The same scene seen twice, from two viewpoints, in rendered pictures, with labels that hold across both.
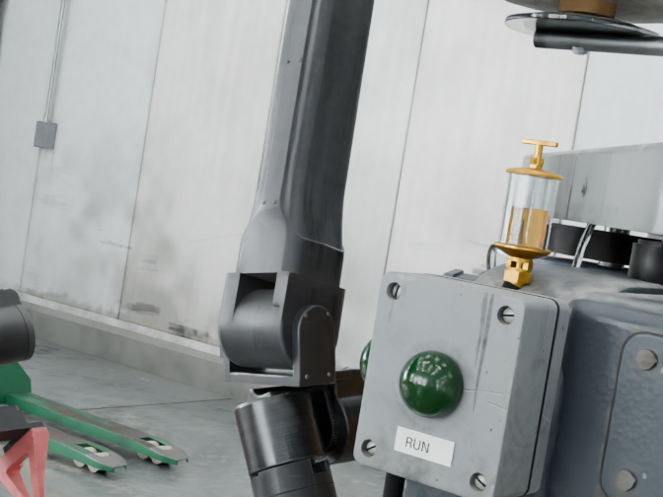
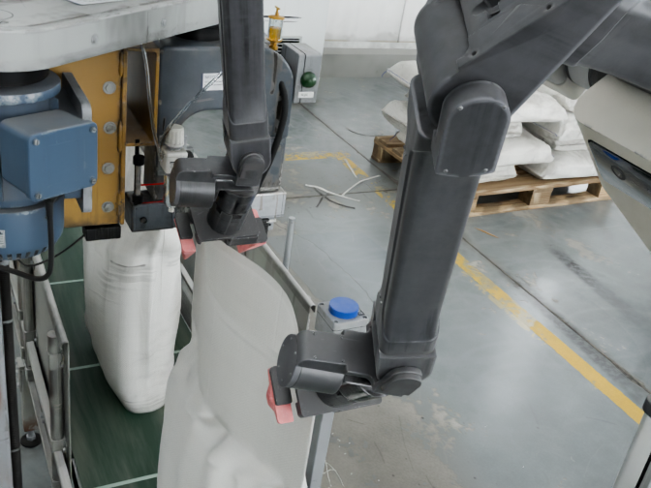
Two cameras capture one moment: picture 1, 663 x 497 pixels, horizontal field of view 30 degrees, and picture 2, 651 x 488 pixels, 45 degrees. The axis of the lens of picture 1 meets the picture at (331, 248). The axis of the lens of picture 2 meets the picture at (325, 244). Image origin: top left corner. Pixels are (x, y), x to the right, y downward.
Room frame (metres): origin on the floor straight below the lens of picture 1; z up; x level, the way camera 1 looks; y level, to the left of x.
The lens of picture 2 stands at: (1.79, 0.57, 1.68)
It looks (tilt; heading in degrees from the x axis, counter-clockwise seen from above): 28 degrees down; 203
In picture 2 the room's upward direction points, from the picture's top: 9 degrees clockwise
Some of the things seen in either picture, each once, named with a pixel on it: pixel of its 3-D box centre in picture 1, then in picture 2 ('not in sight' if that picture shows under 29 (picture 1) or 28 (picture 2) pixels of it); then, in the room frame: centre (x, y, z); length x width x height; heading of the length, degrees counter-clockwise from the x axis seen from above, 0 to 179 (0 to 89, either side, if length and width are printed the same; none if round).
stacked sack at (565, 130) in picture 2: not in sight; (573, 118); (-2.68, 0.02, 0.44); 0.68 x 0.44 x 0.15; 144
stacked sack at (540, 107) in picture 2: not in sight; (499, 101); (-2.18, -0.31, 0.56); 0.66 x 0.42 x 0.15; 144
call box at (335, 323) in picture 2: not in sight; (341, 322); (0.56, 0.10, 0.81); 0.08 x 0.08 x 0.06; 54
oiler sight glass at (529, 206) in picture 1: (528, 211); (275, 28); (0.62, -0.09, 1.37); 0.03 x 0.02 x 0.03; 54
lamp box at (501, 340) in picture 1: (460, 382); (298, 73); (0.56, -0.07, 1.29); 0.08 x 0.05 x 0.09; 54
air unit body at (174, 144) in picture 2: not in sight; (175, 168); (0.80, -0.15, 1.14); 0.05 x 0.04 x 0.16; 144
